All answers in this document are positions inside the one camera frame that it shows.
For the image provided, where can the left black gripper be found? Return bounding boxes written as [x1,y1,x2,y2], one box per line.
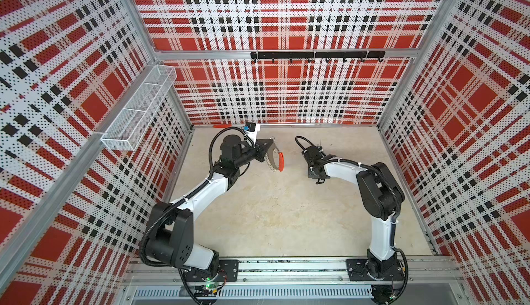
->
[235,139,273,168]

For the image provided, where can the silver keyring with red handle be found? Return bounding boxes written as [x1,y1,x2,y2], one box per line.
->
[266,142,285,172]

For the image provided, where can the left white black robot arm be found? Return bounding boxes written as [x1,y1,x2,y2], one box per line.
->
[139,122,275,281]

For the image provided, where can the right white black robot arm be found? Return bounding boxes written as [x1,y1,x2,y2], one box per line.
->
[295,136,404,280]

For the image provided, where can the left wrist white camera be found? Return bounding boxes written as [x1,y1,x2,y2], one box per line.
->
[243,121,261,144]

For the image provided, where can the black hook rail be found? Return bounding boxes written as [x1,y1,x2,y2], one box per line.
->
[250,51,386,61]

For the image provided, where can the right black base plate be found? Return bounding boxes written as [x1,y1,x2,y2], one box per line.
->
[346,258,405,283]

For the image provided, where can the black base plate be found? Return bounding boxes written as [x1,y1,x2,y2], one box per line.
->
[184,259,240,283]
[346,258,405,283]

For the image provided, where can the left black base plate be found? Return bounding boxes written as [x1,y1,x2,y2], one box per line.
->
[184,259,240,283]

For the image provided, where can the white wire mesh basket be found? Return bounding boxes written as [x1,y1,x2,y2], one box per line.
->
[102,65,176,151]

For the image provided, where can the aluminium front rail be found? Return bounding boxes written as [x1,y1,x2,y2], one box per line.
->
[119,257,469,305]

